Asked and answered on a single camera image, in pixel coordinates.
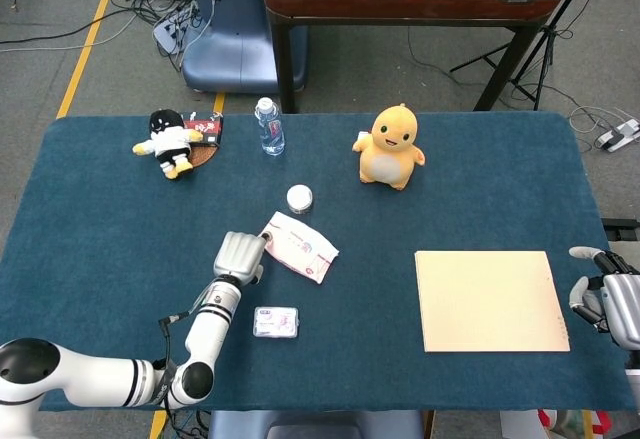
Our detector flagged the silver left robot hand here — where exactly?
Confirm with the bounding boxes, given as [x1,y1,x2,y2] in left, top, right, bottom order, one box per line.
[213,230,274,286]

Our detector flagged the black white plush doll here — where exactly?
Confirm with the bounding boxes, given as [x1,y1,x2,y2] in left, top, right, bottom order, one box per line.
[131,108,205,181]

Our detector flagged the red black card box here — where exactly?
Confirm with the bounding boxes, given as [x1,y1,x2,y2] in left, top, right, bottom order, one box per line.
[182,112,225,149]

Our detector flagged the blue grey robot chassis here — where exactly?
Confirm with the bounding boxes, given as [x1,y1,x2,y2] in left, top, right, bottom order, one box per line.
[207,410,426,439]

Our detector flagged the white foot pedal switch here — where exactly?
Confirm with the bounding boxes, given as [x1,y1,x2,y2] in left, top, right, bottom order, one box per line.
[594,118,640,153]

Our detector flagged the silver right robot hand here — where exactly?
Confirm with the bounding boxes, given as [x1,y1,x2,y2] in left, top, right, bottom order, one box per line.
[568,245,640,350]

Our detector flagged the white red tissue pack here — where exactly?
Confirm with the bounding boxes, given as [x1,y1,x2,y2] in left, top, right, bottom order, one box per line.
[259,211,341,285]

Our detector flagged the small white rectangular packet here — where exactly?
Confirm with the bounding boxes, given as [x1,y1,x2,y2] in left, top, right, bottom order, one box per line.
[252,305,300,340]

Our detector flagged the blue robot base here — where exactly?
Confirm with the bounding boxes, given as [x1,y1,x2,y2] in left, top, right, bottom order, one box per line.
[180,0,309,94]

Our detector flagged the yellow dinosaur plush toy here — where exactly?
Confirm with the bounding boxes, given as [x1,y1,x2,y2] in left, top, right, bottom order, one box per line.
[351,103,427,192]

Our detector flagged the brown mahjong table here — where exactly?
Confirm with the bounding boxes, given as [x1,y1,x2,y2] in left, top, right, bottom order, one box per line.
[263,0,566,114]

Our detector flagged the red white bag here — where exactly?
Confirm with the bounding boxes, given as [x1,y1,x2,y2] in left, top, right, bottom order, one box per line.
[537,408,609,439]

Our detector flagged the white power strip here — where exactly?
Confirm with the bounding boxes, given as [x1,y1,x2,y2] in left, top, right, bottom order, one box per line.
[152,6,201,55]

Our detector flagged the brown round woven coaster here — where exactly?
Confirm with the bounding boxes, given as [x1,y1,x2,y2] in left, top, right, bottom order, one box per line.
[187,141,221,173]

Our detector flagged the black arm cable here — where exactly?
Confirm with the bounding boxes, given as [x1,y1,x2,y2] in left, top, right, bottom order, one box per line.
[157,308,194,439]

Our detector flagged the clear plastic water bottle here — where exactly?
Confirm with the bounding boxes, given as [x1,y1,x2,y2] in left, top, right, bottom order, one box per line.
[254,96,287,157]

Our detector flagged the beige square board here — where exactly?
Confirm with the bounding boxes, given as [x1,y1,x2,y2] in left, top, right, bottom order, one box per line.
[414,250,572,354]

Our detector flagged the small white round container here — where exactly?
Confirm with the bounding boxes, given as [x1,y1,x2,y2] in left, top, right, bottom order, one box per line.
[286,184,315,216]

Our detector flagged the black tripod stand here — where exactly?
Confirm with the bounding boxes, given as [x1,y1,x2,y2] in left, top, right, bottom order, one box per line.
[449,0,601,110]

